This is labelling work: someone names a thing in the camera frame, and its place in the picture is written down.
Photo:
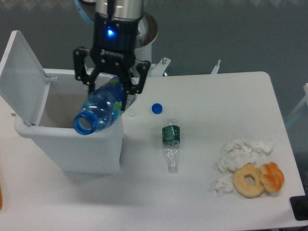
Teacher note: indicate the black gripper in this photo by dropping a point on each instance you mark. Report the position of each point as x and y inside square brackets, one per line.
[113, 53]

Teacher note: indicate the blue plastic bottle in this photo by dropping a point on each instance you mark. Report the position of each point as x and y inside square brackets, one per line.
[101, 109]

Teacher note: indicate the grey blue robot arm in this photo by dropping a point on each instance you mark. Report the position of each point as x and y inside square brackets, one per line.
[110, 7]

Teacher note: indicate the white bottle cap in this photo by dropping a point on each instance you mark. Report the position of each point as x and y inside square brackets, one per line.
[131, 112]

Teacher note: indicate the blue bottle cap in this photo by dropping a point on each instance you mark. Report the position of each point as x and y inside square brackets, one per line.
[157, 108]

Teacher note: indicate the white trash can lid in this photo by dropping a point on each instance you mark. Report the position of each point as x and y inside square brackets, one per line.
[24, 84]

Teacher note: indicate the white trash can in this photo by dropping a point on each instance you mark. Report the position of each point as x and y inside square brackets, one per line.
[97, 153]

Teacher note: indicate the clear bottle green label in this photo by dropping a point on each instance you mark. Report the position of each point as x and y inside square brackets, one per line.
[171, 144]

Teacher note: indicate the large crumpled white tissue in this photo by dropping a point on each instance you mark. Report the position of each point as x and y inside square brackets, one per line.
[239, 152]

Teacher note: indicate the small crumpled white tissue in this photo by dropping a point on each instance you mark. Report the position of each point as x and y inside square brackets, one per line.
[224, 185]

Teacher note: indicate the orange object at left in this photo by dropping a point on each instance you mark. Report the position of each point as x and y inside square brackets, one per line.
[1, 199]

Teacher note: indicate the orange glazed twisted bun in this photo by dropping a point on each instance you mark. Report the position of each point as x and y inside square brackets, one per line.
[271, 177]

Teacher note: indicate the black device at corner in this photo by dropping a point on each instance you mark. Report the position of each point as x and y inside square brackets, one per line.
[299, 206]

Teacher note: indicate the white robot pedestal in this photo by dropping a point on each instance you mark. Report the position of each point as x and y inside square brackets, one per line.
[147, 33]

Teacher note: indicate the plain ring donut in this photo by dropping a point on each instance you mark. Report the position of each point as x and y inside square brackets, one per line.
[247, 182]

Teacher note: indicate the white frame at right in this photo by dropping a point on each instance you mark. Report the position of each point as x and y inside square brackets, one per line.
[298, 110]

